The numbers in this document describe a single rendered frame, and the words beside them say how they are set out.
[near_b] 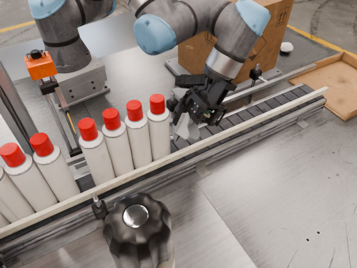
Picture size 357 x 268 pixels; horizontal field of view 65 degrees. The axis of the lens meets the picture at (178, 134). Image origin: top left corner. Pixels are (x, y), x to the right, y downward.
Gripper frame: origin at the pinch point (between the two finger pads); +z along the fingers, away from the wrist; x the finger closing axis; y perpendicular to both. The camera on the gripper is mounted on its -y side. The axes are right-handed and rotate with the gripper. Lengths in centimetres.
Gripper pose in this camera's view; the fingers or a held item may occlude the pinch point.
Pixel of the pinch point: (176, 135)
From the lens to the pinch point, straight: 72.9
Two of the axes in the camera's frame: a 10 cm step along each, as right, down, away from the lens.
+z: -4.3, 7.8, 4.6
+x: 7.5, 0.3, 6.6
